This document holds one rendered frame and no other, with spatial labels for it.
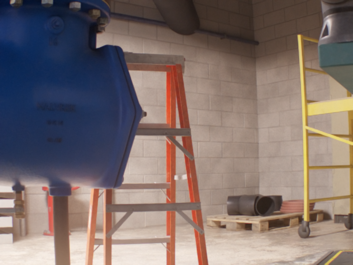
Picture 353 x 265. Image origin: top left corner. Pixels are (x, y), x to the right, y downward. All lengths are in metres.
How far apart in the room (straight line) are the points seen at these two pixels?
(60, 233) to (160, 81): 4.43
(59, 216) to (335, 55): 1.16
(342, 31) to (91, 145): 0.92
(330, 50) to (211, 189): 5.38
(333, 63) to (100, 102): 0.82
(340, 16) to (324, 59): 0.12
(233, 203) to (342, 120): 1.55
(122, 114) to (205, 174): 4.79
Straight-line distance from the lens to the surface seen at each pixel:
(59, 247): 1.92
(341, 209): 5.81
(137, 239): 2.66
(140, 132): 2.22
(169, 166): 2.64
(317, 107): 4.61
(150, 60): 2.35
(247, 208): 5.50
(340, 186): 5.80
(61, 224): 1.91
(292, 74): 6.81
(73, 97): 1.69
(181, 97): 2.32
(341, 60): 1.27
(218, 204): 6.65
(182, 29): 6.25
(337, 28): 1.30
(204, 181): 6.48
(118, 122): 1.76
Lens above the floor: 0.63
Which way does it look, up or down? 5 degrees up
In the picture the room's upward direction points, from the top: 1 degrees counter-clockwise
